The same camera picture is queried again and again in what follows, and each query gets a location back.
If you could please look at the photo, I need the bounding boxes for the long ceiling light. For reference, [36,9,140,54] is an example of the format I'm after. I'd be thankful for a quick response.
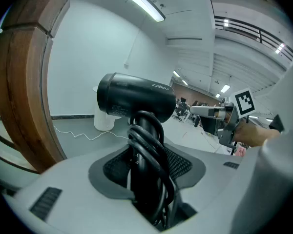
[104,0,167,22]

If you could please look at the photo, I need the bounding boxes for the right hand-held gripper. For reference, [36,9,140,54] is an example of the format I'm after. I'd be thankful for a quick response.
[189,87,257,147]

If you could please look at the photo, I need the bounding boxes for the person's right forearm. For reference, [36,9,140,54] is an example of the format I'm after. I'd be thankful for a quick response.
[233,122,283,149]

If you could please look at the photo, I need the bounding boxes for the person's black clothing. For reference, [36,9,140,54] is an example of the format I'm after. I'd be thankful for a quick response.
[268,114,286,133]

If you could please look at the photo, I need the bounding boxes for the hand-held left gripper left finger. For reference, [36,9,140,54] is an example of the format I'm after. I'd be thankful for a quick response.
[2,144,161,234]

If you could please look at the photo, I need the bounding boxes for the black cylindrical device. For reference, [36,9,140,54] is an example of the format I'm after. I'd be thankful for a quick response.
[96,72,179,232]

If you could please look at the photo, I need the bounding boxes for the brown wooden bed frame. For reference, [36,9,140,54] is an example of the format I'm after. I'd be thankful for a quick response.
[0,0,71,175]

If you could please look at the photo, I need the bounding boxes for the black balcony railing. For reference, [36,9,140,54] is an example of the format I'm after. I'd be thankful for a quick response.
[214,15,293,61]

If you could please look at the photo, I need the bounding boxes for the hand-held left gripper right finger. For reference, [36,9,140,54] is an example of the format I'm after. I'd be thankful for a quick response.
[163,142,244,234]

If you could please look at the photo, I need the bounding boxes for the white floor cable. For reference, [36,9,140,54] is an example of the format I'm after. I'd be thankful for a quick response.
[53,125,130,141]

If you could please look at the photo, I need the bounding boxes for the white curved table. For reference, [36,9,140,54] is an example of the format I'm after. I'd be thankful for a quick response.
[92,84,123,132]

